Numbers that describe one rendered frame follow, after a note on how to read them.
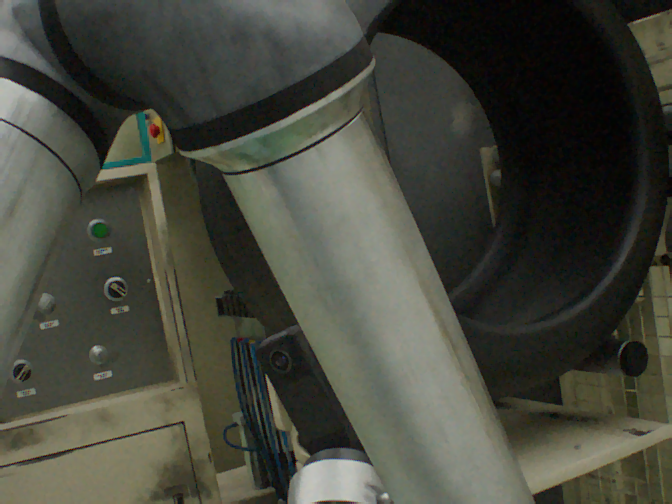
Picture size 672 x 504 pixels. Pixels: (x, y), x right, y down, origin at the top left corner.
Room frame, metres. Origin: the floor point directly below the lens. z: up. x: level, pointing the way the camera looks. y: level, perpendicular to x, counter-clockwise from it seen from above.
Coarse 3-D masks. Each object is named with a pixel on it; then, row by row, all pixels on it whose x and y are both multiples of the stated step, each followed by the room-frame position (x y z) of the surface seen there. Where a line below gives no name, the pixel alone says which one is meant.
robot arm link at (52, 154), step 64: (0, 0) 0.49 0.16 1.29; (0, 64) 0.47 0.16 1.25; (64, 64) 0.47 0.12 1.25; (0, 128) 0.46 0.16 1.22; (64, 128) 0.48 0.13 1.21; (0, 192) 0.44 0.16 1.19; (64, 192) 0.48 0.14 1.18; (0, 256) 0.44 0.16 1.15; (0, 320) 0.43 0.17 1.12; (0, 384) 0.44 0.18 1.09
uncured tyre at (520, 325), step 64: (384, 0) 0.95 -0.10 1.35; (448, 0) 1.29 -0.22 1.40; (512, 0) 1.24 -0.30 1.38; (576, 0) 1.06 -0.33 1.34; (512, 64) 1.33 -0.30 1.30; (576, 64) 1.25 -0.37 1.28; (640, 64) 1.10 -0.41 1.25; (512, 128) 1.34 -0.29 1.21; (576, 128) 1.30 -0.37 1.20; (640, 128) 1.09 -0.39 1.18; (512, 192) 1.34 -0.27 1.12; (576, 192) 1.31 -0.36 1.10; (640, 192) 1.08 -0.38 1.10; (256, 256) 0.98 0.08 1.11; (512, 256) 1.32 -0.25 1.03; (576, 256) 1.26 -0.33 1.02; (640, 256) 1.08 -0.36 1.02; (512, 320) 1.27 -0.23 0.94; (576, 320) 1.02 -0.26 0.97; (512, 384) 1.01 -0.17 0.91
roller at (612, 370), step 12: (600, 348) 1.10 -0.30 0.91; (612, 348) 1.09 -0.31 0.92; (624, 348) 1.07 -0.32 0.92; (636, 348) 1.07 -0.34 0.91; (588, 360) 1.12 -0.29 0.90; (600, 360) 1.10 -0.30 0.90; (612, 360) 1.08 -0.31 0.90; (624, 360) 1.06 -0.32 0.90; (636, 360) 1.07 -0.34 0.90; (600, 372) 1.11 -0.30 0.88; (612, 372) 1.09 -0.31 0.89; (624, 372) 1.07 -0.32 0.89; (636, 372) 1.07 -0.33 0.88
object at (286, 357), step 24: (288, 336) 0.76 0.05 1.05; (264, 360) 0.78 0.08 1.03; (288, 360) 0.76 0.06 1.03; (312, 360) 0.76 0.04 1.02; (288, 384) 0.77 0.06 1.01; (312, 384) 0.76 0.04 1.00; (288, 408) 0.78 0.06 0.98; (312, 408) 0.77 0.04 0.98; (336, 408) 0.76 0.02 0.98; (312, 432) 0.77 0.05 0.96; (336, 432) 0.76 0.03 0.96
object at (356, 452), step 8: (336, 448) 0.75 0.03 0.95; (344, 448) 0.75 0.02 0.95; (352, 448) 0.77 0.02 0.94; (360, 448) 0.78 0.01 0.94; (312, 456) 0.75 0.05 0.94; (320, 456) 0.75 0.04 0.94; (328, 456) 0.74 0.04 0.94; (336, 456) 0.74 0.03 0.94; (344, 456) 0.74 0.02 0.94; (352, 456) 0.74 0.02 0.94; (360, 456) 0.74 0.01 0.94; (304, 464) 0.76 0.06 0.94
